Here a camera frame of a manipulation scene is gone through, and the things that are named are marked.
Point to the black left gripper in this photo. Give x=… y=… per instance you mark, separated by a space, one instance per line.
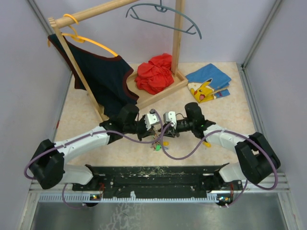
x=146 y=132

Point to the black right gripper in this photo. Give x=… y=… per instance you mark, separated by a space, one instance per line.
x=171 y=132

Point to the steel key organizer yellow handle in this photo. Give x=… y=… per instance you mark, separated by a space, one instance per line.
x=157 y=141

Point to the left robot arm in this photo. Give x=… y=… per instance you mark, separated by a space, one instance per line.
x=50 y=162

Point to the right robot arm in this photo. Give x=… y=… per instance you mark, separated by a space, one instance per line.
x=256 y=158

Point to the small yellow tag key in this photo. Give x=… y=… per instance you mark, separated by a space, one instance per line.
x=208 y=145

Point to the wooden clothes rack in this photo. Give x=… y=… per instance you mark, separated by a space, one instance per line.
x=59 y=41

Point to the blue pikachu cloth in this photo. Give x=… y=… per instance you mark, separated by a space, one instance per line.
x=208 y=83

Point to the red crumpled cloth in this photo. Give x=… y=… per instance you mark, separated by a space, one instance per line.
x=155 y=75

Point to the dark navy tank top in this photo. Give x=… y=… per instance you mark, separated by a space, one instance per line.
x=107 y=79

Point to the grey-blue clothes hanger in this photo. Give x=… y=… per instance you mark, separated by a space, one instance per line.
x=164 y=16

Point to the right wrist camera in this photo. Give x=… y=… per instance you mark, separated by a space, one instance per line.
x=170 y=118

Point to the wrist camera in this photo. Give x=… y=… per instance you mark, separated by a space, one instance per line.
x=151 y=119
x=170 y=118

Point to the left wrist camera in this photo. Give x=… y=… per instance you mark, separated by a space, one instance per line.
x=151 y=119

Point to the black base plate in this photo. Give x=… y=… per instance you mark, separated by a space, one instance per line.
x=157 y=181

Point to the white slotted cable duct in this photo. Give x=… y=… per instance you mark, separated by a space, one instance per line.
x=90 y=198

